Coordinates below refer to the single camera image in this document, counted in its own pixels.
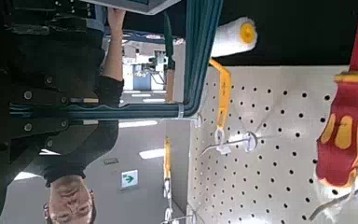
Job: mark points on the green exit sign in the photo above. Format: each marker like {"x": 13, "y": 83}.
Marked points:
{"x": 129, "y": 179}

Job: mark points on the person's bare hand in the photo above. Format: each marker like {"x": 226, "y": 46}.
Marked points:
{"x": 115, "y": 18}

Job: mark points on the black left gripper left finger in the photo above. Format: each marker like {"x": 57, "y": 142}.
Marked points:
{"x": 43, "y": 130}

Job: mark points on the rectangular ceiling light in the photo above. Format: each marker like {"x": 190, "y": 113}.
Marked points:
{"x": 150, "y": 153}
{"x": 136, "y": 123}

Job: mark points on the red and yellow screwdriver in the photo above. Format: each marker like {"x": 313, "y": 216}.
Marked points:
{"x": 341, "y": 140}

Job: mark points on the person in black shirt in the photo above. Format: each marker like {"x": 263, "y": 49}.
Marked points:
{"x": 71, "y": 199}

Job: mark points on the blue cabinet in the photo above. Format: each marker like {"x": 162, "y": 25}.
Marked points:
{"x": 142, "y": 79}

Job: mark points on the person's bare forearm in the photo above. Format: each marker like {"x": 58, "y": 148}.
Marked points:
{"x": 113, "y": 56}

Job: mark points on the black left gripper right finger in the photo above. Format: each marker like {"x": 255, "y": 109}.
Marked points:
{"x": 52, "y": 93}

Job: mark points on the beige pegboard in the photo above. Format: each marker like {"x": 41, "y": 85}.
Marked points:
{"x": 276, "y": 124}

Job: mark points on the grey ceiling vent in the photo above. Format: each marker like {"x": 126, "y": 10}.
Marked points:
{"x": 111, "y": 161}

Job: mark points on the white paint roller yellow frame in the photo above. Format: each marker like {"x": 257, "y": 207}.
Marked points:
{"x": 233, "y": 37}

